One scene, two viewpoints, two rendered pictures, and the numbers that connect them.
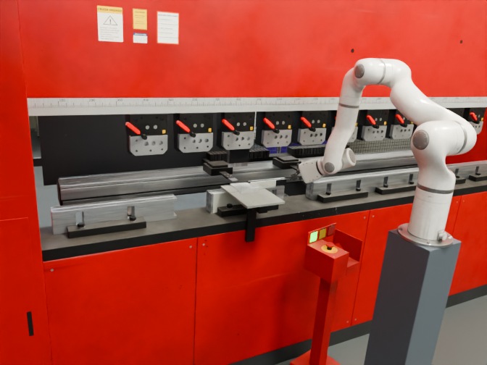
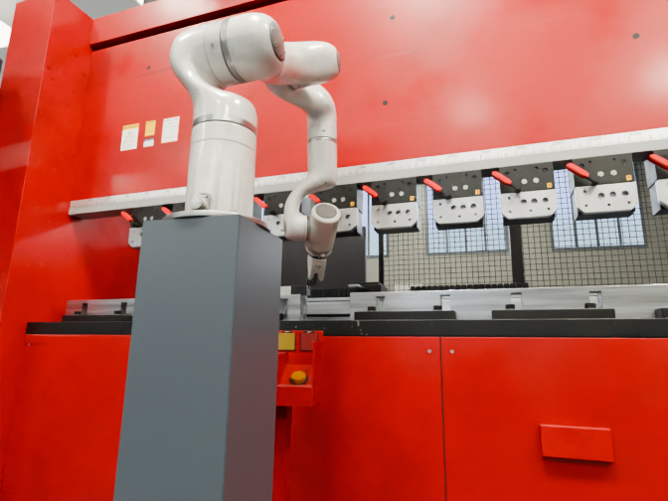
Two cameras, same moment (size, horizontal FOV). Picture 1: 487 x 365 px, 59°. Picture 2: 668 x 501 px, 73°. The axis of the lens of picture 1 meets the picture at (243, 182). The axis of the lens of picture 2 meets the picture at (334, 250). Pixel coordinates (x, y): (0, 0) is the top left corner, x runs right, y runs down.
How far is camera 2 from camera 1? 1.95 m
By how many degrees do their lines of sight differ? 56
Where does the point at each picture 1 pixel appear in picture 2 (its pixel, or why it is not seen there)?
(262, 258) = not seen: hidden behind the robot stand
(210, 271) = not seen: hidden behind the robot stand
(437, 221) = (192, 178)
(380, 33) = (429, 72)
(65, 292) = (32, 373)
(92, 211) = (93, 303)
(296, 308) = not seen: outside the picture
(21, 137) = (15, 207)
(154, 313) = (96, 432)
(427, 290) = (150, 318)
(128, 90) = (134, 186)
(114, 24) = (131, 136)
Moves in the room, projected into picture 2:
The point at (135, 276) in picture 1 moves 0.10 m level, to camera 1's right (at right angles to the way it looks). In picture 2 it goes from (86, 372) to (94, 373)
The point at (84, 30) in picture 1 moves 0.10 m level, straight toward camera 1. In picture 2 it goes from (112, 145) to (90, 136)
